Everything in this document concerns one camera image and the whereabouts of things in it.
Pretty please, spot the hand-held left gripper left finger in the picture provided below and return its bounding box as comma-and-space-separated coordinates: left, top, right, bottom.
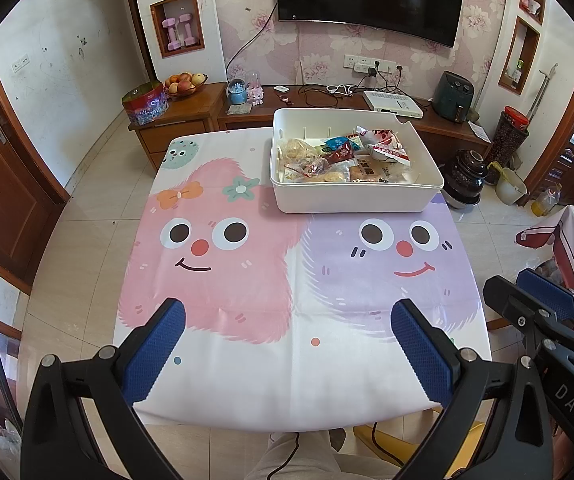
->
19, 297, 188, 480

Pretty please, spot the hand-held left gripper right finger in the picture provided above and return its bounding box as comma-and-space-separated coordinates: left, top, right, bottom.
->
391, 298, 554, 480

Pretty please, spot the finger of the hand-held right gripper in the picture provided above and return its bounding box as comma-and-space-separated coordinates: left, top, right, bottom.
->
483, 276, 574, 361
516, 268, 574, 321

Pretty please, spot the white plastic storage bin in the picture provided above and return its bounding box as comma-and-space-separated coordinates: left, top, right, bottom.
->
270, 108, 445, 215

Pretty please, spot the clear bag of golden cookies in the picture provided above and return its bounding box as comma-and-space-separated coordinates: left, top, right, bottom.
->
356, 155, 392, 183

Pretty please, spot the red white snack bag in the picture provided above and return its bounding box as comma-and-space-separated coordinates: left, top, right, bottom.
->
357, 126, 412, 167

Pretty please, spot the clear bag of crumbly cake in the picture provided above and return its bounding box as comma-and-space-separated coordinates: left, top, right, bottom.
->
281, 138, 318, 166

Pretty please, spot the cooking oil bottle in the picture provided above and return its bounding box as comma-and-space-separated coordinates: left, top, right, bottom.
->
531, 182, 564, 217

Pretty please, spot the yellow stool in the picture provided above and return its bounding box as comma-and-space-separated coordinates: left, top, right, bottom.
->
352, 407, 488, 466

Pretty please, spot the brown slipper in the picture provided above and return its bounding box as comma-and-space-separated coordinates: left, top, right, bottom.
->
329, 427, 360, 451

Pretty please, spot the cartoon monster tablecloth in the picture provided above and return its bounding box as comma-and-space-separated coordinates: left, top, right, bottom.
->
114, 127, 492, 433

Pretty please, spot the brown ceramic jar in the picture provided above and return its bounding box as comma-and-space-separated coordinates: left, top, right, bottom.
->
442, 149, 490, 209

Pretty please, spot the tall dark red-lidded container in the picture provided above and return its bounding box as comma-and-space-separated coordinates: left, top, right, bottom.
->
492, 106, 530, 168

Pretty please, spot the person's leg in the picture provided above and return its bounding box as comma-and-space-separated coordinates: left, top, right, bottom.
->
254, 427, 368, 480

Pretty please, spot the dark green air fryer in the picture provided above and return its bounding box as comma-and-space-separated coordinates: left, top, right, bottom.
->
434, 71, 475, 123

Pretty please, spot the wooden drawer cabinet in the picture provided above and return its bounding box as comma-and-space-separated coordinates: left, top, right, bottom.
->
128, 82, 228, 171

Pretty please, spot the brown wooden door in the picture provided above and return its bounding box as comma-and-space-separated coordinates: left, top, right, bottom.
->
0, 42, 70, 296

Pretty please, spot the white set-top box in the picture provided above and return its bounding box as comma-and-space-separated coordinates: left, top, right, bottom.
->
363, 90, 425, 120

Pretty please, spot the red printed tin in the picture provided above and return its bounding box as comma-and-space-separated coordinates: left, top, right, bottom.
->
122, 81, 170, 127

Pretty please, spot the long wooden television cabinet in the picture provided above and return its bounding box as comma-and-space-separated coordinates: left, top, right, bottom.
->
216, 84, 492, 161

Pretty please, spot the bowl of fruit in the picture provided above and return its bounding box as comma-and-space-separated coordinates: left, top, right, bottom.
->
163, 72, 208, 100

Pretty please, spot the blue snow globe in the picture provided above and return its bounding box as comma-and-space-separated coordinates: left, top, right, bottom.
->
227, 78, 248, 106

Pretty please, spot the pink dumbbell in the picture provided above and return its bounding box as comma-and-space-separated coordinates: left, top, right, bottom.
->
178, 15, 196, 47
162, 18, 180, 53

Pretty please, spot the white bucket yellow handle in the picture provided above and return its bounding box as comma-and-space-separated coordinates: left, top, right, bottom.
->
487, 161, 528, 206

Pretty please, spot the thin black cable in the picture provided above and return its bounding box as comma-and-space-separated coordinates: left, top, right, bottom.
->
259, 422, 418, 480

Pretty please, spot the white mop handle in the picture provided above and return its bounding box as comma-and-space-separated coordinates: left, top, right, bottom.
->
527, 64, 558, 118

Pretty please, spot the black power cable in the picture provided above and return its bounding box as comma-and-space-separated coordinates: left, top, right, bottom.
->
299, 85, 335, 107

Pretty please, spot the white wall socket strip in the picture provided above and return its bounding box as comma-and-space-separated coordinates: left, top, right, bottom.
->
344, 54, 398, 75

